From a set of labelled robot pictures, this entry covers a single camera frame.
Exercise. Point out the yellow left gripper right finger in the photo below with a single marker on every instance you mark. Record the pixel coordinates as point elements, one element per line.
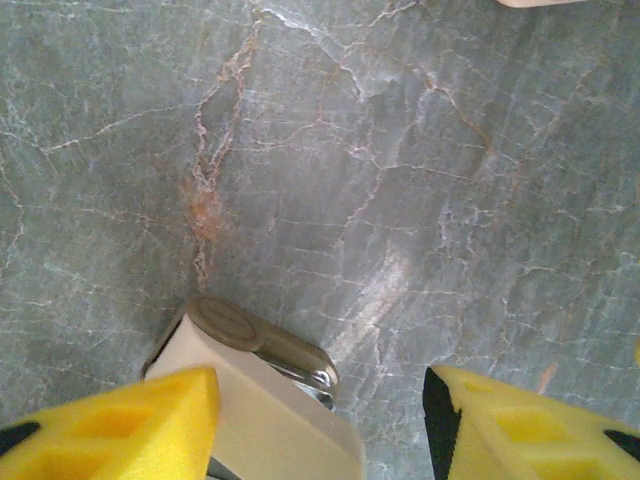
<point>525,435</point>

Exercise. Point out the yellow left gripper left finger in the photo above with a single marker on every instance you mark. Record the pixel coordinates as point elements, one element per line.
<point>110,430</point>

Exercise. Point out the salmon plastic tray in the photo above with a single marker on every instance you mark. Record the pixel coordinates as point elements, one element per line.
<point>540,2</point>

